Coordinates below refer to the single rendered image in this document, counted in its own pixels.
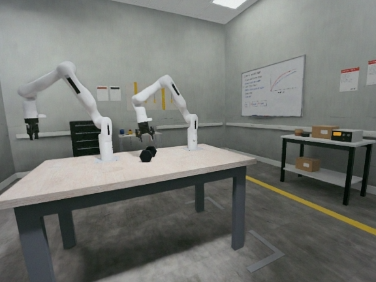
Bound black hex dumbbell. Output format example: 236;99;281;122
139;146;157;163

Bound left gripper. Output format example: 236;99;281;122
135;121;155;142

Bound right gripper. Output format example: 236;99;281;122
24;118;39;141

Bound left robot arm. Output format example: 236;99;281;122
132;75;198;149

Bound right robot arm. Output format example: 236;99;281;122
17;61;114;161

